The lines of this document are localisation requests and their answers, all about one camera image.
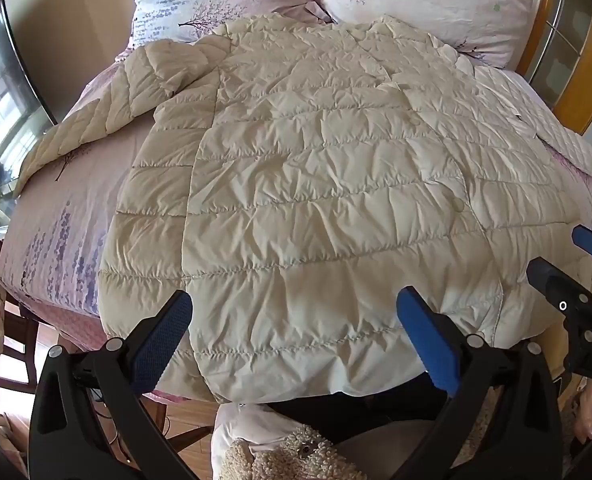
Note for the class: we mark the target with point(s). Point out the beige fleece garment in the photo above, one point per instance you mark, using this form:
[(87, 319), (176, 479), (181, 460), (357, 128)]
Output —
[(281, 452)]

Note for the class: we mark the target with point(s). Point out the bed with pink floral sheet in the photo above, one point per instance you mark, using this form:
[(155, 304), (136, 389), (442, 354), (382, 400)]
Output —
[(75, 200)]

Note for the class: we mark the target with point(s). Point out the flat screen television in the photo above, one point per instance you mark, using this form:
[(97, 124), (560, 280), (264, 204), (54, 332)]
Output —
[(0, 85)]

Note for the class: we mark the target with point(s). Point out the person's black pants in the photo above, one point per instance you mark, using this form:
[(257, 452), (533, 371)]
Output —
[(356, 405)]

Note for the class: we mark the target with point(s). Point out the dark wooden chair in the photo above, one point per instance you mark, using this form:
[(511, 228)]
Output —
[(23, 332)]

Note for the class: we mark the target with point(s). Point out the cream quilted down jacket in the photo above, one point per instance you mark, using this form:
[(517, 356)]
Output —
[(326, 185)]

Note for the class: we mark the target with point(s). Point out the pink pillow with purple flowers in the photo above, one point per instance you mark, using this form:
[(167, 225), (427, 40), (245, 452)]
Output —
[(200, 0)]

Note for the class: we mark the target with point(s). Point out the pink pillow with tree print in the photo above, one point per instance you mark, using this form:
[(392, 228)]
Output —
[(416, 0)]

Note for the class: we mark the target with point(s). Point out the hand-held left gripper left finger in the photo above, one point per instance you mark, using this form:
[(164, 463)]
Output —
[(165, 341)]

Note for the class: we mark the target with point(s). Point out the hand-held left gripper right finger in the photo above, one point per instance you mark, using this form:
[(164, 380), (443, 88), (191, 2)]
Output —
[(426, 345)]

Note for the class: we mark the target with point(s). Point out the wooden headboard with glass panels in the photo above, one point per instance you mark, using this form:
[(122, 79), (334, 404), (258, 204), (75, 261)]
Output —
[(566, 35)]

